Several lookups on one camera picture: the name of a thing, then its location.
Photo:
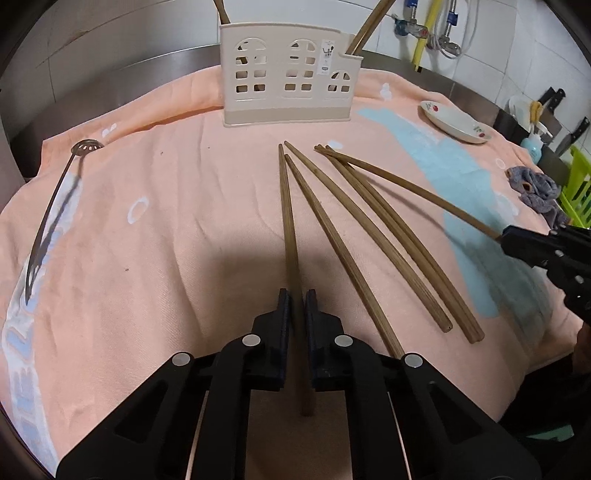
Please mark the row of wooden chopsticks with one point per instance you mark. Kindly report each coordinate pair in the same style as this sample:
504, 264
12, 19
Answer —
459, 318

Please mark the yellow kitchen utensil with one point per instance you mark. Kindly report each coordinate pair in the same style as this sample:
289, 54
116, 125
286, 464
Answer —
535, 111

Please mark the white flower-print dish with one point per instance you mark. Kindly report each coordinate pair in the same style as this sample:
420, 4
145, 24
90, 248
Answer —
455, 124

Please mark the beige plastic utensil holder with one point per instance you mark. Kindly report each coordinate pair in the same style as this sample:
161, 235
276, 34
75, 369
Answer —
277, 99

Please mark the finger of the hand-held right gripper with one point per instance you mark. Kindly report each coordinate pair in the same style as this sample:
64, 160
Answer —
572, 281
521, 242

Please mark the white bottle with brushes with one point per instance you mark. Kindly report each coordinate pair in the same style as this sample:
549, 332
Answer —
521, 110

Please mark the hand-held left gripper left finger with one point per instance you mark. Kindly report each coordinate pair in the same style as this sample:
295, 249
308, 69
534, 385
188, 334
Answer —
284, 318

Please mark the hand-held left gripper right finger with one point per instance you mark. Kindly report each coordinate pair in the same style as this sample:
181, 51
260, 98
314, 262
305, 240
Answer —
313, 318

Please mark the peach printed towel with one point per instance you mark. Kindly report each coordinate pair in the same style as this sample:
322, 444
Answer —
161, 207

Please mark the brown wooden chopstick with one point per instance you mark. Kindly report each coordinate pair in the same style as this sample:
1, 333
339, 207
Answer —
288, 221
364, 30
373, 28
415, 187
222, 11

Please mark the light blue bottle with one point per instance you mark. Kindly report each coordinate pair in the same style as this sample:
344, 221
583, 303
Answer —
533, 147

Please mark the grey knitted cloth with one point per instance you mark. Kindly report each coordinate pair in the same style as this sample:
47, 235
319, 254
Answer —
535, 187

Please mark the metal slotted spoon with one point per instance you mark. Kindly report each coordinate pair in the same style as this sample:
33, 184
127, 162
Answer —
85, 147

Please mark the bright green plastic basket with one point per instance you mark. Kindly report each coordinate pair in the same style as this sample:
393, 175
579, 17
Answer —
577, 184

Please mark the metal water valve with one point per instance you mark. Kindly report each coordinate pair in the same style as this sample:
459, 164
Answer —
450, 45

